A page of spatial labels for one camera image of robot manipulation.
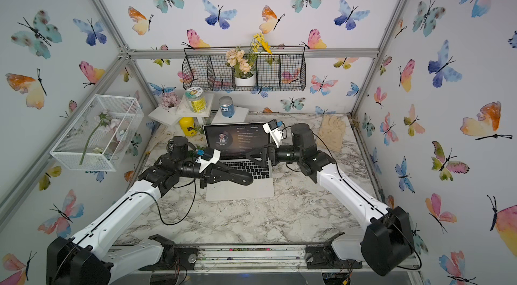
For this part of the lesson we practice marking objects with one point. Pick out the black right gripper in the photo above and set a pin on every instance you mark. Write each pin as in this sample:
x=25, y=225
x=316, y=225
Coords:
x=270, y=153

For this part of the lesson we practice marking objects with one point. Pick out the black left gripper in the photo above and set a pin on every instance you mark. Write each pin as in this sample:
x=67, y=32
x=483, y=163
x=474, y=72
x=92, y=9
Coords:
x=208, y=172

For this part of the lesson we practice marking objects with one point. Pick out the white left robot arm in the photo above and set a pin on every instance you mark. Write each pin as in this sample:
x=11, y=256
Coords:
x=155, y=182

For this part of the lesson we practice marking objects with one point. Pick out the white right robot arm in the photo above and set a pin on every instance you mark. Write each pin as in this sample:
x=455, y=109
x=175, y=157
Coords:
x=387, y=240

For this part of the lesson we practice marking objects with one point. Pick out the silver laptop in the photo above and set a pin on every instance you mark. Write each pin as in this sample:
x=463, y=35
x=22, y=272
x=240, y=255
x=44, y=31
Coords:
x=234, y=141

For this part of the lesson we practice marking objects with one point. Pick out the blue can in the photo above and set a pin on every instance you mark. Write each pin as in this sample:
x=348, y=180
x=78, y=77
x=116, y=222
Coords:
x=226, y=106

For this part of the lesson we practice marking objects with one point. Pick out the cream fabric glove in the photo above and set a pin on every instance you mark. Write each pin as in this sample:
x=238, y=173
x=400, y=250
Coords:
x=332, y=132

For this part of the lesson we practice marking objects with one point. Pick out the yellow bottle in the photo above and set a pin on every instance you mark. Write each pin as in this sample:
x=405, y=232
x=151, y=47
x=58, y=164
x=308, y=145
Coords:
x=188, y=126

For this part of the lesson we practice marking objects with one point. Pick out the yellow label jar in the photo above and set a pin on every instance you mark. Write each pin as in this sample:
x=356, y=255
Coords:
x=196, y=99

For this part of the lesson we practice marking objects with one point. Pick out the white pot with flowers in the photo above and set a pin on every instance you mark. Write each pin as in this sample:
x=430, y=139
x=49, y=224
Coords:
x=244, y=62

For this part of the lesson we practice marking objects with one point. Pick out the white corner shelf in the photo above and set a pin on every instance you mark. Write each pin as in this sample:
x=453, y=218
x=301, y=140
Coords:
x=172, y=116

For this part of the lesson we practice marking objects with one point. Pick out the small pink flower pot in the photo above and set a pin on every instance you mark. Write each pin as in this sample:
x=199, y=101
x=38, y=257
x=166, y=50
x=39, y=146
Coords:
x=169, y=100

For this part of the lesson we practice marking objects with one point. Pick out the pink artificial flower stem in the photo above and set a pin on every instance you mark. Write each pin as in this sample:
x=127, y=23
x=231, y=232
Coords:
x=106, y=125

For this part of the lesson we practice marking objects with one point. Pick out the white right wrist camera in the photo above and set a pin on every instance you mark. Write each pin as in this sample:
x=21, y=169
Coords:
x=274, y=129

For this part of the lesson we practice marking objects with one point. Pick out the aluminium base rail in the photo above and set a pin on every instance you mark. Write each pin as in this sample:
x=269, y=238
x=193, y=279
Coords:
x=258, y=256

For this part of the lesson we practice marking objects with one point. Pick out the black wire wall basket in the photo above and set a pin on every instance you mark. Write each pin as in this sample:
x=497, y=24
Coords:
x=283, y=71

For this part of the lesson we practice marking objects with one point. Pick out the white mesh wall box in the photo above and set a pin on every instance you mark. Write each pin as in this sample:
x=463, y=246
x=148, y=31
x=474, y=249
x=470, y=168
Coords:
x=125, y=140

